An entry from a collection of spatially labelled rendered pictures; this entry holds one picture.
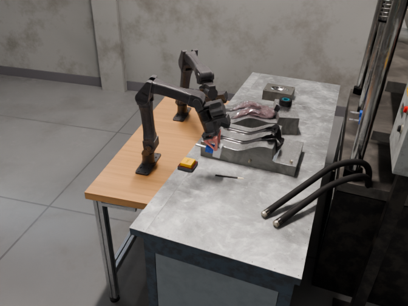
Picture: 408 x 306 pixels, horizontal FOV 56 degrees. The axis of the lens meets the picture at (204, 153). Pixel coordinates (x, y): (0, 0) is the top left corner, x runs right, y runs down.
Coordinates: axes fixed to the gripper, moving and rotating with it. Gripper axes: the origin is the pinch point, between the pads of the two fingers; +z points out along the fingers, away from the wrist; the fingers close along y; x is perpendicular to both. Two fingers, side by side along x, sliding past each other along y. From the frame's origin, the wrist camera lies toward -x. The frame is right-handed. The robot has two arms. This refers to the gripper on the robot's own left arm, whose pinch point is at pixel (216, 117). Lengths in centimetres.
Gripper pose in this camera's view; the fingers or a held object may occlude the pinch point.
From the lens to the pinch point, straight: 211.1
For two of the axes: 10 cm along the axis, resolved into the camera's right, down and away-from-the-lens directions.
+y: 3.7, -6.0, 7.1
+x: -8.6, 0.6, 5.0
